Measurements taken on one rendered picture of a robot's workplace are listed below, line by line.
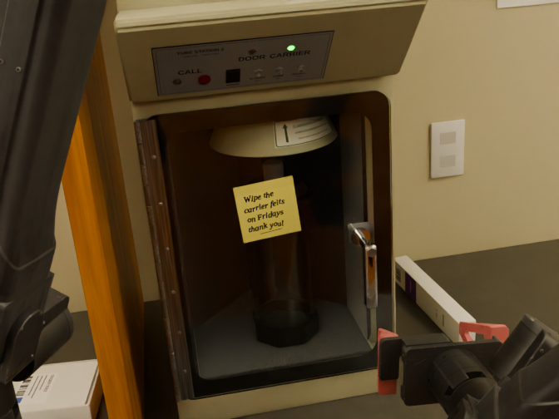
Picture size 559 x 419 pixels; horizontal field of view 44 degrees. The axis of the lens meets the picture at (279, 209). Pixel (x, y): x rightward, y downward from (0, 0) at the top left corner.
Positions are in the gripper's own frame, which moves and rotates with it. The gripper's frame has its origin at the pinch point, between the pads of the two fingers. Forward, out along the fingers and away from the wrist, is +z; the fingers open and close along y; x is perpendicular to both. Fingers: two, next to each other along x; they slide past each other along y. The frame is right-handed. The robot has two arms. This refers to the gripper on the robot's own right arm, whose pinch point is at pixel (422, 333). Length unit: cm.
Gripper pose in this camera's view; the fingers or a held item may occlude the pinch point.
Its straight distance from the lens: 81.5
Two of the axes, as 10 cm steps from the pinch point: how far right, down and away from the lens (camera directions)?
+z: -1.5, -2.8, 9.5
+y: -9.9, 0.6, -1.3
